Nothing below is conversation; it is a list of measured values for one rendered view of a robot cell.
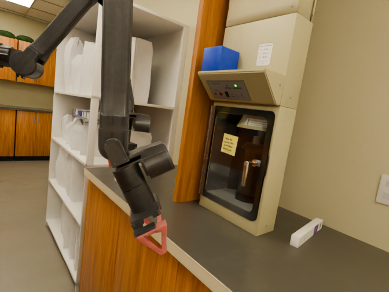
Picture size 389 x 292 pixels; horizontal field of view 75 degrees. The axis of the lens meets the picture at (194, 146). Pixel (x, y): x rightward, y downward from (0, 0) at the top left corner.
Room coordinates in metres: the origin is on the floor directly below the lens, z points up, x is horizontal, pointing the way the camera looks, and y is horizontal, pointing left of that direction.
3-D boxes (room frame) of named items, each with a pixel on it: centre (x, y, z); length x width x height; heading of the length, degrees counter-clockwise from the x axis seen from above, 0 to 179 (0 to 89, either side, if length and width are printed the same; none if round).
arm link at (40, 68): (0.93, 0.64, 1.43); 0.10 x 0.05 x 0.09; 105
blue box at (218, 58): (1.03, -0.05, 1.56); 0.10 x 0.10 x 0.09; 41
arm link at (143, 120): (1.02, 0.25, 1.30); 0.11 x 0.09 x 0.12; 105
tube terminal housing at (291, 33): (1.07, -0.26, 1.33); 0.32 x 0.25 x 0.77; 41
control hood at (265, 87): (0.95, -0.12, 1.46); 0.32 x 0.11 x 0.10; 41
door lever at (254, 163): (0.88, -0.20, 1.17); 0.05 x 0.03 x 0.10; 130
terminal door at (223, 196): (0.98, -0.16, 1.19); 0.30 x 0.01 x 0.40; 40
